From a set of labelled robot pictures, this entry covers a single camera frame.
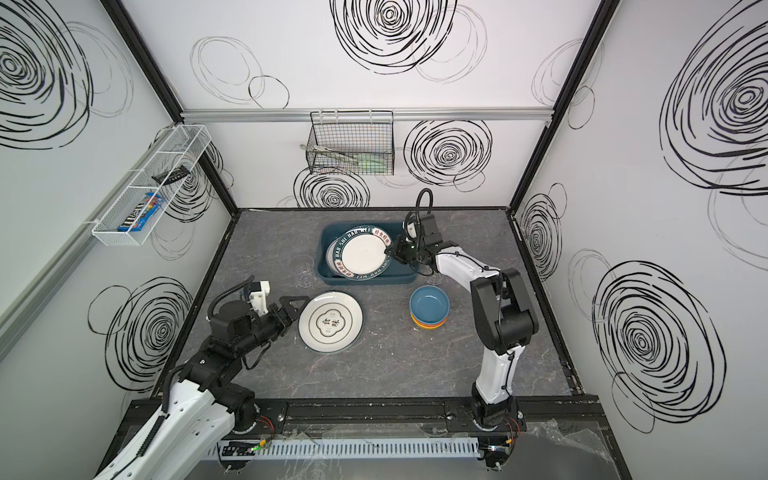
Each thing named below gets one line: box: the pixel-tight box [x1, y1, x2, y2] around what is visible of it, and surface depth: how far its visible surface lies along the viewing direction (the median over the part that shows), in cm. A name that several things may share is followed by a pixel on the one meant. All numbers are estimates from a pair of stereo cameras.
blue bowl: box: [409, 285, 451, 325], surface depth 88 cm
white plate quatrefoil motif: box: [298, 291, 364, 354], surface depth 89 cm
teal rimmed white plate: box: [333, 225, 392, 281], surface depth 96 cm
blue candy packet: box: [117, 192, 165, 232], surface depth 72 cm
